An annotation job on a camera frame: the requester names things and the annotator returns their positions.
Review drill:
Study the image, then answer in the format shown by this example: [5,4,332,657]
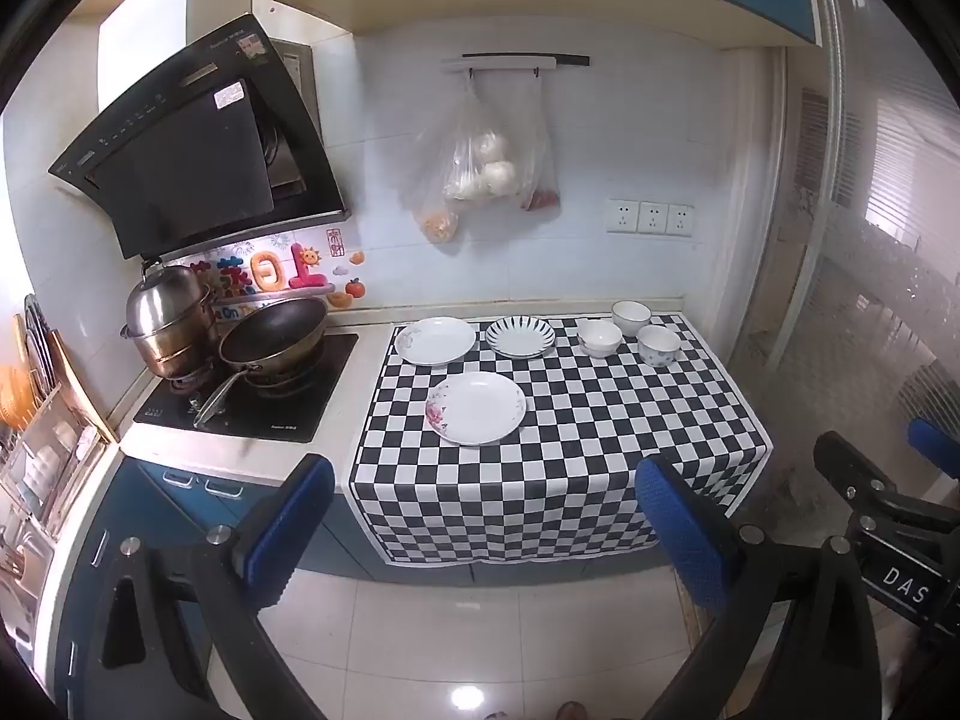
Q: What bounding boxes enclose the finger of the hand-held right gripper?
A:
[813,430,912,520]
[907,418,960,481]

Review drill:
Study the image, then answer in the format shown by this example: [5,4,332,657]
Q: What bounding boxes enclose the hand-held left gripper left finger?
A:
[96,454,336,720]

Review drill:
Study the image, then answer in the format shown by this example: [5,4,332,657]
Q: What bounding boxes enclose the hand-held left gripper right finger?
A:
[636,454,897,720]

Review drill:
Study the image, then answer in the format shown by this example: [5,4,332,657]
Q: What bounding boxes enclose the white bowl with blue print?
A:
[637,325,681,368]

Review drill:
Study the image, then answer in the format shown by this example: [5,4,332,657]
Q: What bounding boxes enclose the white bowl with dark rim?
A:
[610,300,652,336]

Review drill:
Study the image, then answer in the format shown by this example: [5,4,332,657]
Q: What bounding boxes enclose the blue base cabinet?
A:
[43,454,676,695]

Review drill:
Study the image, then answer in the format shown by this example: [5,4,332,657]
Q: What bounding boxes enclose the black glass cooktop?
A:
[133,331,359,445]

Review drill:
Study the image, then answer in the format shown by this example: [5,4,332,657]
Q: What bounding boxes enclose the black white checkered cloth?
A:
[346,311,775,567]

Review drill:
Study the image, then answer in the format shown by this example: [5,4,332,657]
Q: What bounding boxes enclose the sliding glass door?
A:
[780,0,960,541]

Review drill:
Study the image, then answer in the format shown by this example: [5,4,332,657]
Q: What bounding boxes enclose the plain white bowl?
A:
[577,319,623,359]

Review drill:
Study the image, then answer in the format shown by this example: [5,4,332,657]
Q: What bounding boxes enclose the large white floral plate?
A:
[426,371,527,446]

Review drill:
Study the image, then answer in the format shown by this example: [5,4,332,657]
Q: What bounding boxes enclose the white plate with small flowers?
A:
[394,317,478,366]

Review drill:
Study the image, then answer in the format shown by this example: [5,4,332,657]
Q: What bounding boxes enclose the blue striped plate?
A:
[485,316,557,359]

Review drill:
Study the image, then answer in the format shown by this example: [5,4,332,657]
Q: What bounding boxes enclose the stainless steel steamer pot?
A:
[120,259,220,382]

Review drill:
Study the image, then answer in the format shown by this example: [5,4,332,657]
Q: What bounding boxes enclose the metal dish rack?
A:
[0,382,125,620]

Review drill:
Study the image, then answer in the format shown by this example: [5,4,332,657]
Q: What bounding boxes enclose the wooden cutting board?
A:
[45,326,121,445]

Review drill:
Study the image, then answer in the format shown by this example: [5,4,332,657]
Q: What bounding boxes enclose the orange plastic colander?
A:
[0,364,42,430]

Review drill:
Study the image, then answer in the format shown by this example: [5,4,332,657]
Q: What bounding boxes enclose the plastic bag with orange contents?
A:
[405,120,461,245]

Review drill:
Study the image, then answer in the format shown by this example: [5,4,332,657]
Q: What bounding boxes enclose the plastic bag with red contents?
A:
[517,75,562,213]

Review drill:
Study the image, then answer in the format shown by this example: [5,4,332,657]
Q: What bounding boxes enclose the black range hood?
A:
[47,13,350,262]

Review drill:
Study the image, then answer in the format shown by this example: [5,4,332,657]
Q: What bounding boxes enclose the plastic bag of white buns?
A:
[441,79,527,205]

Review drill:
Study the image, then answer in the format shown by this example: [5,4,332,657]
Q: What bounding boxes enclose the white hood chimney cover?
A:
[97,0,284,137]

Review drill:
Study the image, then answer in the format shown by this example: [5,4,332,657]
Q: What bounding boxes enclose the dark wok with metal handle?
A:
[193,296,331,430]

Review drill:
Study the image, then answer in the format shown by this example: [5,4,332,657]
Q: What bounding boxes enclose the colourful wall stickers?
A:
[187,229,370,314]

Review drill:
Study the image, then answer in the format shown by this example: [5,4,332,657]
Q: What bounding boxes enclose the wall hook rail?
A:
[441,52,591,77]

